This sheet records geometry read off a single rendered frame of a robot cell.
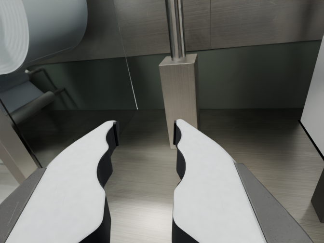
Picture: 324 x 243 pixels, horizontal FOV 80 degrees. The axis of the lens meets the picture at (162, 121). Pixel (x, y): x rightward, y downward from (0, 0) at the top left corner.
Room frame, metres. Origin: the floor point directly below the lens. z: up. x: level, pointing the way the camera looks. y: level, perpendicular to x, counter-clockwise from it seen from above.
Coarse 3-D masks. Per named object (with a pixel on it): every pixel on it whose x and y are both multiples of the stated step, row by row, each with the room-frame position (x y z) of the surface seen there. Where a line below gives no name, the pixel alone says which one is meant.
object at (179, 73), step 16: (176, 0) 0.50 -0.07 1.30; (176, 16) 0.50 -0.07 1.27; (176, 32) 0.50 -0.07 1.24; (176, 48) 0.50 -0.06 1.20; (160, 64) 0.49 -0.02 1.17; (176, 64) 0.48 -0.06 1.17; (192, 64) 0.46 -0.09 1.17; (176, 80) 0.48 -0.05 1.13; (192, 80) 0.46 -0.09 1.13; (176, 96) 0.48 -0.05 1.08; (192, 96) 0.46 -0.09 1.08; (176, 112) 0.48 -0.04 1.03; (192, 112) 0.46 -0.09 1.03
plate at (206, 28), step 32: (128, 0) 0.79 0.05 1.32; (160, 0) 0.75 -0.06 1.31; (192, 0) 0.72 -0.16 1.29; (224, 0) 0.69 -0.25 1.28; (256, 0) 0.66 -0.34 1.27; (288, 0) 0.63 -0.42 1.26; (320, 0) 0.61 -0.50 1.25; (128, 32) 0.80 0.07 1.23; (160, 32) 0.76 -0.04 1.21; (192, 32) 0.72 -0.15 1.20; (224, 32) 0.69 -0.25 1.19; (256, 32) 0.66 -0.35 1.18; (288, 32) 0.63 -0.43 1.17; (320, 32) 0.60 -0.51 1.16
